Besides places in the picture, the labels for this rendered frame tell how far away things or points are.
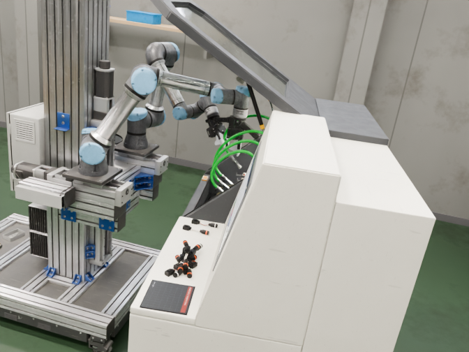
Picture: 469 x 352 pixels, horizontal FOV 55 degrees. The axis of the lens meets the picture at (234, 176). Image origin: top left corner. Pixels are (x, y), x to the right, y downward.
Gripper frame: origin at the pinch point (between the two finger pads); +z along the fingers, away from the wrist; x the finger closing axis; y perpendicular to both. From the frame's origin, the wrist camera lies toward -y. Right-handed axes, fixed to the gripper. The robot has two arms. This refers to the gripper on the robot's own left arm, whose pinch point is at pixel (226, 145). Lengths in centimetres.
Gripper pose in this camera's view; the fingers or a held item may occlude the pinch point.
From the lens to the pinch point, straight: 249.7
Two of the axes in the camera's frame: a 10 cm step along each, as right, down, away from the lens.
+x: -6.3, -0.2, -7.8
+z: 3.1, 9.1, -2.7
